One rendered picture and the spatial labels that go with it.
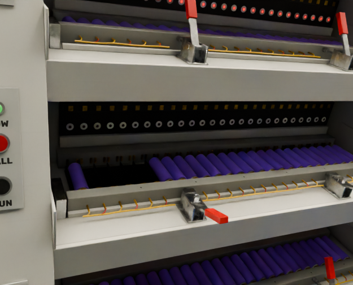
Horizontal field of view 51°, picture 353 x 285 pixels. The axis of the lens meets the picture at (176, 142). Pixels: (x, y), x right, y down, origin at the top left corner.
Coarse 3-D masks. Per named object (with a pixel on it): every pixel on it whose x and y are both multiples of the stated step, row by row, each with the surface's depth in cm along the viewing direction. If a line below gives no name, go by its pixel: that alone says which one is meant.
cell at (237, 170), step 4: (220, 156) 62; (224, 156) 62; (220, 160) 62; (224, 160) 61; (228, 160) 61; (224, 164) 61; (228, 164) 60; (232, 164) 60; (228, 168) 60; (232, 168) 59; (236, 168) 59; (236, 172) 58; (240, 172) 58; (244, 172) 58
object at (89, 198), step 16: (224, 176) 55; (240, 176) 55; (256, 176) 56; (272, 176) 57; (288, 176) 58; (304, 176) 60; (320, 176) 62; (80, 192) 46; (96, 192) 46; (112, 192) 47; (128, 192) 47; (144, 192) 48; (160, 192) 49; (176, 192) 51; (208, 192) 53; (272, 192) 56; (80, 208) 45; (144, 208) 47
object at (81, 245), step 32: (256, 128) 70; (288, 128) 73; (320, 128) 76; (352, 128) 75; (64, 192) 45; (288, 192) 58; (320, 192) 60; (352, 192) 61; (64, 224) 44; (96, 224) 44; (128, 224) 45; (160, 224) 46; (192, 224) 47; (224, 224) 49; (256, 224) 52; (288, 224) 55; (320, 224) 58; (64, 256) 41; (96, 256) 43; (128, 256) 45; (160, 256) 47
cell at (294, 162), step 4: (276, 152) 68; (280, 152) 67; (284, 152) 67; (280, 156) 66; (284, 156) 66; (288, 156) 66; (288, 160) 65; (292, 160) 64; (292, 164) 64; (296, 164) 63; (300, 164) 63; (296, 168) 63
